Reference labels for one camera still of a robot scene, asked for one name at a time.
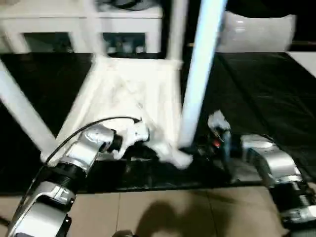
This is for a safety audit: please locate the white plastic table top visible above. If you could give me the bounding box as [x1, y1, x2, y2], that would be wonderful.
[40, 55, 195, 171]

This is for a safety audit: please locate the white plastic table leg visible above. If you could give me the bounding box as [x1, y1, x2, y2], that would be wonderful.
[178, 0, 228, 152]
[167, 0, 189, 63]
[83, 0, 110, 60]
[0, 58, 57, 159]

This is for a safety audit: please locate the black work mat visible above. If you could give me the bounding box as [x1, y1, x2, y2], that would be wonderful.
[0, 50, 316, 196]

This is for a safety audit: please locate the black cabinet with gold label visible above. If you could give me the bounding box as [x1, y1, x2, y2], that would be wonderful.
[161, 0, 228, 53]

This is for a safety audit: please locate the grey cushion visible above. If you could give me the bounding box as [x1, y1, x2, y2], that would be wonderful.
[218, 10, 297, 53]

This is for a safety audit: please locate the white flat panel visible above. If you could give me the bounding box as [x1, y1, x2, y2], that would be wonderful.
[288, 50, 316, 73]

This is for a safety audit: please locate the round grey appliance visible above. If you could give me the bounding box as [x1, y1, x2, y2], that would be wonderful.
[108, 0, 159, 11]

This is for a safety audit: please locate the white sideboard with glass doors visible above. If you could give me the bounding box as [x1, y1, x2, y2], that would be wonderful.
[0, 0, 164, 54]

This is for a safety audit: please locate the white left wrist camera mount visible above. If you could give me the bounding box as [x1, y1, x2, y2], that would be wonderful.
[113, 120, 152, 161]

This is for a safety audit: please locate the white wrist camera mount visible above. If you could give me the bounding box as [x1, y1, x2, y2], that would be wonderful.
[113, 120, 152, 161]
[206, 109, 233, 159]

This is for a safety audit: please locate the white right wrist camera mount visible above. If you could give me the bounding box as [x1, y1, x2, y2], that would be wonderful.
[206, 109, 233, 159]

